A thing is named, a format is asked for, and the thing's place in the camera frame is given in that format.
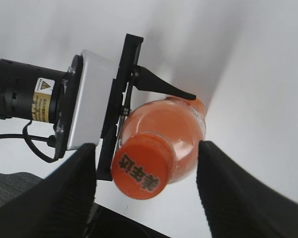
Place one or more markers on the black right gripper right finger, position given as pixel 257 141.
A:
pixel 236 204

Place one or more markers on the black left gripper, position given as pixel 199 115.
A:
pixel 118 109

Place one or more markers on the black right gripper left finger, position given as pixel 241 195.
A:
pixel 58 206

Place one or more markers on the orange soda bottle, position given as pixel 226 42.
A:
pixel 181 122

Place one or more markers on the orange bottle cap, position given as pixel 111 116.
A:
pixel 143 166

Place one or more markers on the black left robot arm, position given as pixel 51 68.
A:
pixel 35 93

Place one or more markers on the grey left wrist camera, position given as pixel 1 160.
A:
pixel 85 103

